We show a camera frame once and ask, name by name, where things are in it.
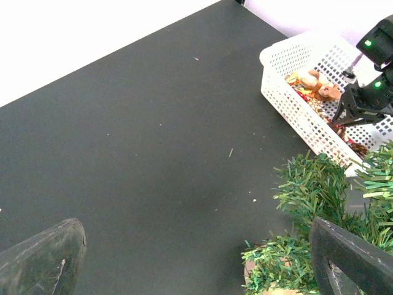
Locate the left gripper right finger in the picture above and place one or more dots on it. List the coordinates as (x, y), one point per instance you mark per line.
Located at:
(346, 264)

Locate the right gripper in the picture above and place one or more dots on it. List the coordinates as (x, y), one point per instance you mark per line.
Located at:
(370, 104)

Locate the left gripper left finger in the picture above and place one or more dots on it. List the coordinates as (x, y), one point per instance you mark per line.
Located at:
(46, 263)

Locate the small green christmas tree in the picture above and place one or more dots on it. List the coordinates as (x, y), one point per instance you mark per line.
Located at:
(317, 187)

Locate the white plastic basket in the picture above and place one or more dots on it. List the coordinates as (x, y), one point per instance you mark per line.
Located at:
(330, 54)

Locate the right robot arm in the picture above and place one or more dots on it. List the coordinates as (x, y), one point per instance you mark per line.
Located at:
(377, 67)

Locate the brown pine cone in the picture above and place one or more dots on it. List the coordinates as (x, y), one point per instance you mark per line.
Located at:
(359, 149)

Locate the gold bell ornament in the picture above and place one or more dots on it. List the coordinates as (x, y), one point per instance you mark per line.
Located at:
(292, 79)

